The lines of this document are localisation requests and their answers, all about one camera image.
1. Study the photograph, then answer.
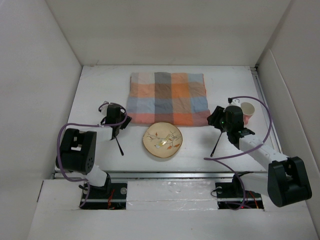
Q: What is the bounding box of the pink ceramic cup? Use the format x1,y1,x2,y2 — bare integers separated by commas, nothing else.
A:
240,102,255,125

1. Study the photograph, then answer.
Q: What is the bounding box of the beige floral ceramic plate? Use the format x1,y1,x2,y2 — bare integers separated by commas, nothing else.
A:
142,122,183,159

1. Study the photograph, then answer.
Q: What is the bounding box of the checkered orange blue cloth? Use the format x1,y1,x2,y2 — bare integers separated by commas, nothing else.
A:
126,72,210,127

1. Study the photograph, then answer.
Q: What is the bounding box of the black metal fork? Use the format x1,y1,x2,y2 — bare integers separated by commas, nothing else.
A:
115,137,124,156

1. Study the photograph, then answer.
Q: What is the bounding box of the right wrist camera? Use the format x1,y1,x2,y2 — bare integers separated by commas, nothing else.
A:
228,97,241,108

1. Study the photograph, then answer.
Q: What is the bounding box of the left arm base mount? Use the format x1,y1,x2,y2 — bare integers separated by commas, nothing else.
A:
80,182,128,210

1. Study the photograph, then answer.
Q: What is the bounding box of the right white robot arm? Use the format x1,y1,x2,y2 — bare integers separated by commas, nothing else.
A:
207,105,312,208

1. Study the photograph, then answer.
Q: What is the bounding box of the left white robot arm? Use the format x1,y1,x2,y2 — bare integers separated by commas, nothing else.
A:
56,102,132,199

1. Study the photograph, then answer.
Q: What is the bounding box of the black metal spoon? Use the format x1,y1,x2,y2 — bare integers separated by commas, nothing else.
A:
210,131,223,158

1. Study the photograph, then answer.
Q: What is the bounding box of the aluminium front rail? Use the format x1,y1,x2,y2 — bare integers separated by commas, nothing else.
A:
53,170,271,180

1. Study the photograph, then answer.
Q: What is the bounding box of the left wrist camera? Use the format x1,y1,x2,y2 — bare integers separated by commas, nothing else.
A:
99,101,110,113

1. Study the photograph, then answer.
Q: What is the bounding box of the aluminium right side rail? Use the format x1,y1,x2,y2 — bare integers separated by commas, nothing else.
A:
249,65,283,153

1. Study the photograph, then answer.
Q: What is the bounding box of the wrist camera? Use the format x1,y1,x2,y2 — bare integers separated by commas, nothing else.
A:
228,97,241,108
99,101,110,113

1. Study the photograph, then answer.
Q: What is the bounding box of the aluminium rail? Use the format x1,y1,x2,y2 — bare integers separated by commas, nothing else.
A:
53,170,271,180
249,65,283,153

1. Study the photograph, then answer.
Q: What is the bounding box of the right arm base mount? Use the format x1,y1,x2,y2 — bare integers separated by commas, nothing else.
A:
211,182,264,210

